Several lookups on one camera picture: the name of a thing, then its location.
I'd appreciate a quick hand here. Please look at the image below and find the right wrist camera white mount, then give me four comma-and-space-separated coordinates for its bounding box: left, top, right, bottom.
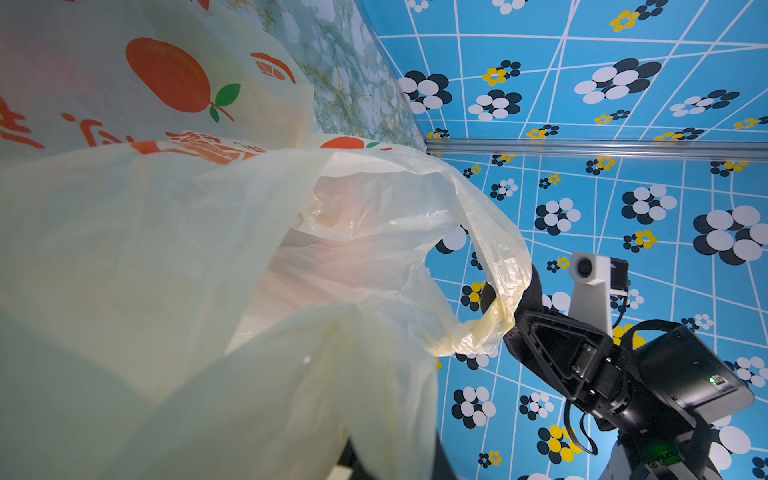
568, 252, 630, 337

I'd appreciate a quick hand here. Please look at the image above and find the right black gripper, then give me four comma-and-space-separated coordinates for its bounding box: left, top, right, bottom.
503, 310, 630, 414

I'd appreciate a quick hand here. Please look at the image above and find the cream printed plastic bag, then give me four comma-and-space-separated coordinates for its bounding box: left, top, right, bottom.
1, 1, 532, 479

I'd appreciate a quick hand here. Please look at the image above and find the right aluminium corner post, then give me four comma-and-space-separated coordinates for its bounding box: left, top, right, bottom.
426, 139, 767, 162

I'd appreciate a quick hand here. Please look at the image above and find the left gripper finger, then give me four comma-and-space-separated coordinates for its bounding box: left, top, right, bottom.
337, 438, 456, 480

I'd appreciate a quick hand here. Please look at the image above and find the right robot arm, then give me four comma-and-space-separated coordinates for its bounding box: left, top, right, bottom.
503, 310, 755, 479

